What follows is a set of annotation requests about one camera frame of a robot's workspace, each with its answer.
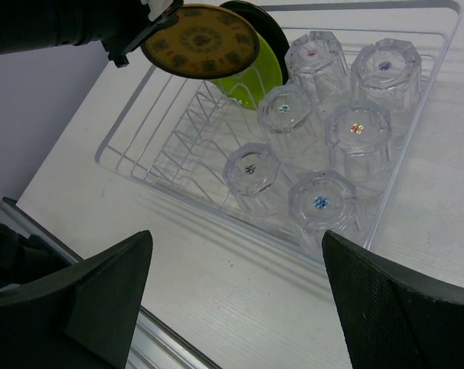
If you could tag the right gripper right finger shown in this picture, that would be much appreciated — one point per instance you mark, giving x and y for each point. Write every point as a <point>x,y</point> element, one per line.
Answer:
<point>391,315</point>

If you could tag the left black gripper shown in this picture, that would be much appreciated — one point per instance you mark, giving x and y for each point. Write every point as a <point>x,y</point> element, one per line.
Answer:
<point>126,21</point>

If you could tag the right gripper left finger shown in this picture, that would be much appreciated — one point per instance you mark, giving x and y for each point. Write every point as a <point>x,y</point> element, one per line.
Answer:
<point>82,316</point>

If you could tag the yellow patterned plate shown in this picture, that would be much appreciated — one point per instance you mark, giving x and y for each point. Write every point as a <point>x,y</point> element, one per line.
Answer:
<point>206,42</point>

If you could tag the black plate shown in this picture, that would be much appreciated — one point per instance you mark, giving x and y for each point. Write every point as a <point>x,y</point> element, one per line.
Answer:
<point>266,26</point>

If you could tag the lime green plate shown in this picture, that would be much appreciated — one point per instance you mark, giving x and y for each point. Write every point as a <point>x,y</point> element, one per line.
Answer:
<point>249,87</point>

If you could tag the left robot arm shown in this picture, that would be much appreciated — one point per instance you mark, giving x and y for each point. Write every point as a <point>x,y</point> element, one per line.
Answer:
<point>33,25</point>

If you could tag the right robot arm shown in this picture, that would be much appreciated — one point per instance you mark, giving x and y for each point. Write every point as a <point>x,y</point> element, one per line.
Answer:
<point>59,315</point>

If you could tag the clear plastic dish rack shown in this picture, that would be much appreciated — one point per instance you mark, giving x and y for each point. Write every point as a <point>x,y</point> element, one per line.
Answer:
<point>175,134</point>

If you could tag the clear glass front right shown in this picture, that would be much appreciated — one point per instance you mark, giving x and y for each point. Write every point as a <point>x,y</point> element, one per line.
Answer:
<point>322,201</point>

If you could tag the clear glass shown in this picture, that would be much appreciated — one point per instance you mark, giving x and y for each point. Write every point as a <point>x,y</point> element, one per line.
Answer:
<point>389,73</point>
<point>322,201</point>
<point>258,180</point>
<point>359,140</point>
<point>316,62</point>
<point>291,125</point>

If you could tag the clear glass middle left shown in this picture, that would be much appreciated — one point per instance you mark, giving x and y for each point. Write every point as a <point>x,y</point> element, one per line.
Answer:
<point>291,125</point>

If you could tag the clear glass back left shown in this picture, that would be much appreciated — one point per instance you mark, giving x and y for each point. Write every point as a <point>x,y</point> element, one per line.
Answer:
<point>316,62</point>

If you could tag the clear glass front left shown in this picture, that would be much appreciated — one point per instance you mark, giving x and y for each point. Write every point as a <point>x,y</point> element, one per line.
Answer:
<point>258,180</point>

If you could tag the clear glass middle right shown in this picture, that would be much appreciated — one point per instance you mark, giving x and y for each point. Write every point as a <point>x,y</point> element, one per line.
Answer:
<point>359,140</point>

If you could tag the clear glass back right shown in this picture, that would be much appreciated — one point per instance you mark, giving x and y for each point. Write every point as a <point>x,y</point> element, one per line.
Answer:
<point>389,73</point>

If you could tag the aluminium front rail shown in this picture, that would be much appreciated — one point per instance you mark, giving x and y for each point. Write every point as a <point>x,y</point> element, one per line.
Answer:
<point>29,252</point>

